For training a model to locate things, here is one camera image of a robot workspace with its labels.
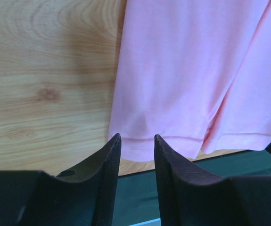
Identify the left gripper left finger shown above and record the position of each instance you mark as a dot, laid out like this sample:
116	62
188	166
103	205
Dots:
83	195

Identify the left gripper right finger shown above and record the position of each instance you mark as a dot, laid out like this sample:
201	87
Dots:
188	195

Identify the pink t shirt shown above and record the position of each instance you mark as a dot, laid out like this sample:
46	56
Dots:
195	72

